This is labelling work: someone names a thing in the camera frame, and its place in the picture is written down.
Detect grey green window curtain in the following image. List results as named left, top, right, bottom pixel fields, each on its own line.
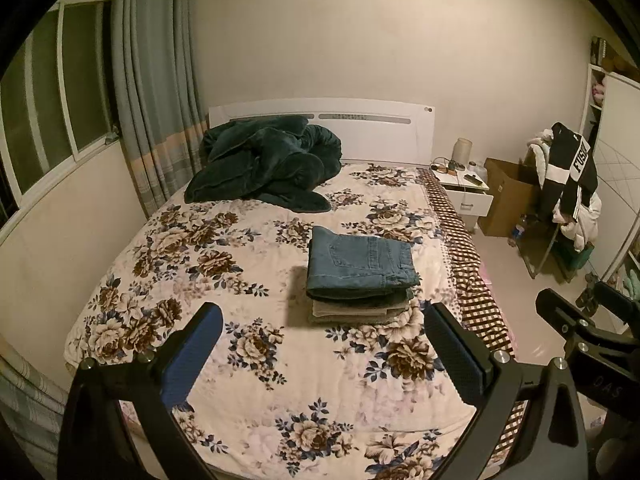
left=111, top=0, right=206, bottom=214

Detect checkered brown bed sheet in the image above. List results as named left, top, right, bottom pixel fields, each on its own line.
left=398, top=169, right=514, bottom=474

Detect beige table lamp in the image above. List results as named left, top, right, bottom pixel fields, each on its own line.
left=451, top=138, right=473, bottom=167

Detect light blue denim jeans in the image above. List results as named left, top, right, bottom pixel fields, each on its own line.
left=306, top=226, right=420, bottom=302

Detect dark shoes on floor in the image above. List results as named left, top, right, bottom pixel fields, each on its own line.
left=576, top=272, right=599, bottom=318

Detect white bed headboard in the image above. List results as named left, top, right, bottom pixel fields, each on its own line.
left=208, top=98, right=435, bottom=166

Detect dark green plush blanket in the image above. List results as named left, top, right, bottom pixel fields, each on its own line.
left=184, top=115, right=342, bottom=214

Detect floral bed blanket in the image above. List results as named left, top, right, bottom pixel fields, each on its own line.
left=64, top=165, right=474, bottom=479

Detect dark folded jeans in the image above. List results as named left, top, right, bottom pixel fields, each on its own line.
left=312, top=289, right=412, bottom=309

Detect metal clothes rack chair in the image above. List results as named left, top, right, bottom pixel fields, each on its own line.
left=510, top=214, right=594, bottom=283

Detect white puffer coat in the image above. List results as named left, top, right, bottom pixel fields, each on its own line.
left=525, top=127, right=602, bottom=252

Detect brown cardboard box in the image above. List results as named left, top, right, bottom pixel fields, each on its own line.
left=478, top=158, right=540, bottom=237

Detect white wardrobe shelf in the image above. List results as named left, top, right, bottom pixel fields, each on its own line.
left=580, top=36, right=639, bottom=284

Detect striped curtain lower left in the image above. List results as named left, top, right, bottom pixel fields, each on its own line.
left=1, top=338, right=68, bottom=479

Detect window with white frame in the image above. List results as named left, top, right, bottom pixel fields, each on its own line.
left=1, top=0, right=118, bottom=209

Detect white bedside table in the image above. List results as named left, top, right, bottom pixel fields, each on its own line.
left=431, top=162, right=494, bottom=232

